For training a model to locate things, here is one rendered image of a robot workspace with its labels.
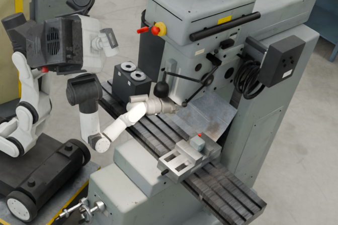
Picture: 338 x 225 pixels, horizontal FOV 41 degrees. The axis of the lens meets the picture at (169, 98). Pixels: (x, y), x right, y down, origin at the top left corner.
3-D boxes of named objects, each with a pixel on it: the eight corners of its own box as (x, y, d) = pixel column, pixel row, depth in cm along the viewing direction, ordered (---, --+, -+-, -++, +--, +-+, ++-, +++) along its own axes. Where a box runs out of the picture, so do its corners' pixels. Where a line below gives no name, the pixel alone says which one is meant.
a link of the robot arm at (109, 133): (130, 130, 231) (102, 157, 227) (119, 122, 239) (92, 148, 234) (120, 117, 224) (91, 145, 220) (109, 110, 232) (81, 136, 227)
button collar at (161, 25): (161, 38, 198) (164, 26, 194) (153, 32, 201) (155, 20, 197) (165, 37, 199) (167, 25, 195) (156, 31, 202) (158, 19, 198)
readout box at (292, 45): (270, 90, 220) (284, 53, 207) (255, 80, 224) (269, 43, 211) (293, 77, 232) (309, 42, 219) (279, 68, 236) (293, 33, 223)
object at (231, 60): (209, 95, 238) (222, 53, 221) (178, 70, 250) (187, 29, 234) (233, 84, 249) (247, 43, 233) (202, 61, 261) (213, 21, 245)
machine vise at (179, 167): (176, 185, 234) (180, 171, 227) (156, 167, 241) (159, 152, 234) (219, 155, 256) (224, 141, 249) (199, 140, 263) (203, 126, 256)
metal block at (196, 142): (196, 153, 242) (198, 145, 238) (188, 146, 245) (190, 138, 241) (202, 149, 245) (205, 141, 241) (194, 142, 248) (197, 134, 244)
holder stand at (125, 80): (131, 110, 272) (136, 84, 260) (111, 89, 284) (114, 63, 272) (147, 104, 279) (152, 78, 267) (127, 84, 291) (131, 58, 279)
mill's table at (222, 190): (234, 235, 226) (238, 226, 221) (89, 96, 288) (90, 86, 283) (262, 213, 240) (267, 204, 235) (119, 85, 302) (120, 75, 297)
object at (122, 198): (111, 273, 276) (122, 213, 239) (81, 236, 292) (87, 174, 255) (203, 210, 325) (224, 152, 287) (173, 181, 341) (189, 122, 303)
